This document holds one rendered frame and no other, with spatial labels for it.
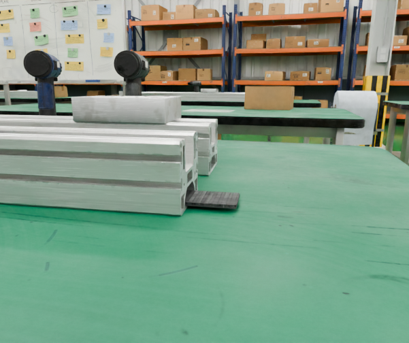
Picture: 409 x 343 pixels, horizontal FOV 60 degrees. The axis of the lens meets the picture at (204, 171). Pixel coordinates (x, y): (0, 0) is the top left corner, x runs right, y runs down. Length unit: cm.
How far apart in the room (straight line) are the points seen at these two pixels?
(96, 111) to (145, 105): 9
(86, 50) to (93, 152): 337
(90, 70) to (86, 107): 312
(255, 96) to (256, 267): 214
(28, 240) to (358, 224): 33
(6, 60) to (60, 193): 392
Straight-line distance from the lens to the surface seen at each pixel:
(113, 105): 60
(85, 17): 380
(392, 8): 625
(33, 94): 515
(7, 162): 48
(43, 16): 406
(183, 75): 1040
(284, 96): 238
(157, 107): 58
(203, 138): 57
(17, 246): 37
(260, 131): 191
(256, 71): 1091
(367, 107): 396
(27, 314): 27
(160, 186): 41
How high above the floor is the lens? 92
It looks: 13 degrees down
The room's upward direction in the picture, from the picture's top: straight up
